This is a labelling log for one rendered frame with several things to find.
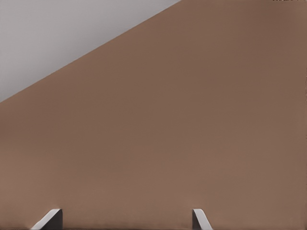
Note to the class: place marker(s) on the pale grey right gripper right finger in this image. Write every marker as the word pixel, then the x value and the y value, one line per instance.
pixel 200 220

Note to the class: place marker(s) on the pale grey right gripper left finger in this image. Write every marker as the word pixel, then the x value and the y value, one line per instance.
pixel 51 221

